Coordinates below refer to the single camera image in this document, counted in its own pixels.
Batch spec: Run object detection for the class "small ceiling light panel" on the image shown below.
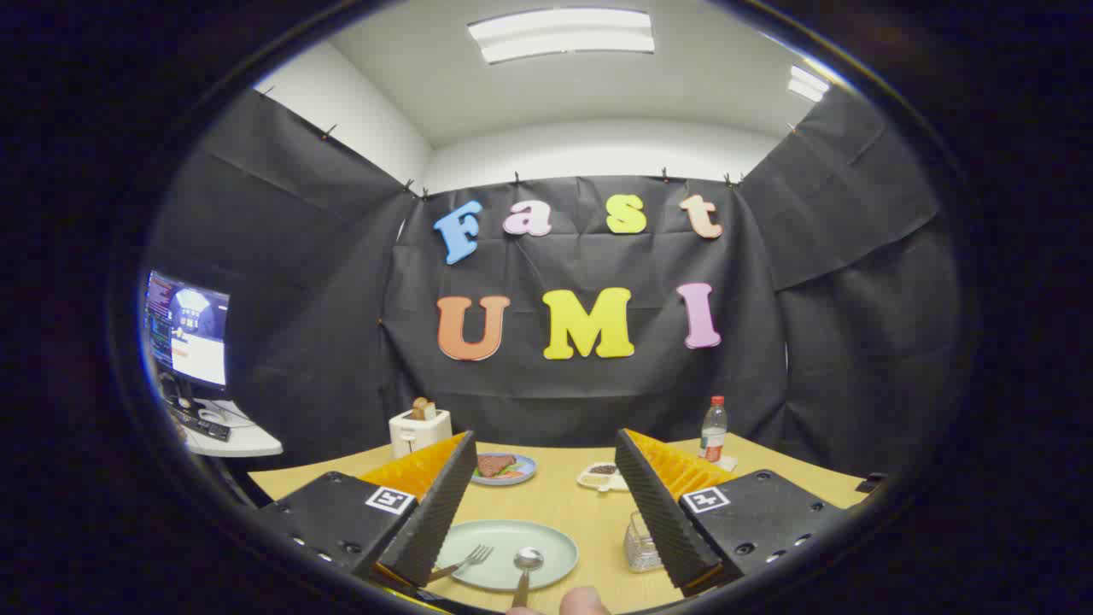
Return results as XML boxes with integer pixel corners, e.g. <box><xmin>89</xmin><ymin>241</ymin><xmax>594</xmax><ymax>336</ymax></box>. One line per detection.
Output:
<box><xmin>787</xmin><ymin>65</ymin><xmax>831</xmax><ymax>103</ymax></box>

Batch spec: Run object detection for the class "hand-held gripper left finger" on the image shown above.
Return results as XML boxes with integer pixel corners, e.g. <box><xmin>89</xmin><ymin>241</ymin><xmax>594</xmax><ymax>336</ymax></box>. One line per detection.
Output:
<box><xmin>254</xmin><ymin>430</ymin><xmax>479</xmax><ymax>590</ymax></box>

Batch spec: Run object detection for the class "black backdrop cloth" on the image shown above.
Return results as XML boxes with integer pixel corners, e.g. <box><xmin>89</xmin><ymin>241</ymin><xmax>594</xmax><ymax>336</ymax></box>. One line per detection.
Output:
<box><xmin>141</xmin><ymin>85</ymin><xmax>966</xmax><ymax>479</ymax></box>

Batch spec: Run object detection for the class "white toaster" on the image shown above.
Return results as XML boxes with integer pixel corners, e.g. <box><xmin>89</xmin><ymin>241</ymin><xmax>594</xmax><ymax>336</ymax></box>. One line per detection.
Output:
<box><xmin>389</xmin><ymin>408</ymin><xmax>453</xmax><ymax>460</ymax></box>

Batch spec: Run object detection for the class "computer monitor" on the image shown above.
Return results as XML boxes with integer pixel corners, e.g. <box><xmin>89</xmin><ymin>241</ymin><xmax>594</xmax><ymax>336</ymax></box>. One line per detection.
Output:
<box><xmin>143</xmin><ymin>270</ymin><xmax>231</xmax><ymax>398</ymax></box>

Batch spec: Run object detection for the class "metal drainer basket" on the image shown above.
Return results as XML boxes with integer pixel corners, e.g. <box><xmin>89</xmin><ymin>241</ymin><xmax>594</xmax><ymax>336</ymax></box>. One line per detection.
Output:
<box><xmin>623</xmin><ymin>511</ymin><xmax>667</xmax><ymax>573</ymax></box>

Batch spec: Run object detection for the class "wooden-handled metal spoon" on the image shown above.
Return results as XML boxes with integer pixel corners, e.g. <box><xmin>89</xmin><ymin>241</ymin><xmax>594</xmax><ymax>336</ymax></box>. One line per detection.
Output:
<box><xmin>511</xmin><ymin>548</ymin><xmax>545</xmax><ymax>610</ymax></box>

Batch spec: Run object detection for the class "large ceiling light panel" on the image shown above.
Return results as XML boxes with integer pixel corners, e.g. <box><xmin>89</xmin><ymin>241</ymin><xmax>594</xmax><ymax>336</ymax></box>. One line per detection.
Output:
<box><xmin>467</xmin><ymin>8</ymin><xmax>656</xmax><ymax>65</ymax></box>

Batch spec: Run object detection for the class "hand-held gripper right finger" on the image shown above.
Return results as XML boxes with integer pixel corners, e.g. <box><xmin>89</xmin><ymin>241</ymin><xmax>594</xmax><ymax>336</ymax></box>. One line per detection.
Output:
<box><xmin>614</xmin><ymin>429</ymin><xmax>850</xmax><ymax>597</ymax></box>

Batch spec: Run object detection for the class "white divided dish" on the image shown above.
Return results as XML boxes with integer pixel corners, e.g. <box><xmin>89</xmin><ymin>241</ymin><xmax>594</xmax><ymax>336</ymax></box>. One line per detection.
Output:
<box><xmin>576</xmin><ymin>462</ymin><xmax>631</xmax><ymax>494</ymax></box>

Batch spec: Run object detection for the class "clear red-capped water bottle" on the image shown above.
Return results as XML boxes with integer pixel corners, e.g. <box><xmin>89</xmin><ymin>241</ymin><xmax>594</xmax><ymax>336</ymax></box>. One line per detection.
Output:
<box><xmin>699</xmin><ymin>395</ymin><xmax>728</xmax><ymax>463</ymax></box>

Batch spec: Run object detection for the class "pale green plate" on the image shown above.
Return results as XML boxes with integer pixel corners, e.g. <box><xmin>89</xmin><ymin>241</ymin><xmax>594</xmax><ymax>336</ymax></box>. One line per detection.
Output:
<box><xmin>434</xmin><ymin>519</ymin><xmax>580</xmax><ymax>592</ymax></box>

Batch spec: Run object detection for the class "blue plate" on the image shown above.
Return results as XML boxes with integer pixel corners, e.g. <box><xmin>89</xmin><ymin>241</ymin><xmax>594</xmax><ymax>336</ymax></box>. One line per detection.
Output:
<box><xmin>470</xmin><ymin>453</ymin><xmax>538</xmax><ymax>487</ymax></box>

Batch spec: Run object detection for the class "black keyboard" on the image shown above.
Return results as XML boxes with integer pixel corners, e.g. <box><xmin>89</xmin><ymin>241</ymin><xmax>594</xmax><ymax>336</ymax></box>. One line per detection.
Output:
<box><xmin>167</xmin><ymin>406</ymin><xmax>232</xmax><ymax>442</ymax></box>

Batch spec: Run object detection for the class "white side desk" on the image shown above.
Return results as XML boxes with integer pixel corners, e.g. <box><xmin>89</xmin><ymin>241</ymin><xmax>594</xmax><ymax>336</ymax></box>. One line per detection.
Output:
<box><xmin>175</xmin><ymin>397</ymin><xmax>283</xmax><ymax>459</ymax></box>

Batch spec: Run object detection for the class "wooden-handled metal fork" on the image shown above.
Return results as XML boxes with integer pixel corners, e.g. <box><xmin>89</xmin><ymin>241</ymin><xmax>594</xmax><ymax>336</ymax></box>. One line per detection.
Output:
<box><xmin>424</xmin><ymin>544</ymin><xmax>495</xmax><ymax>585</ymax></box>

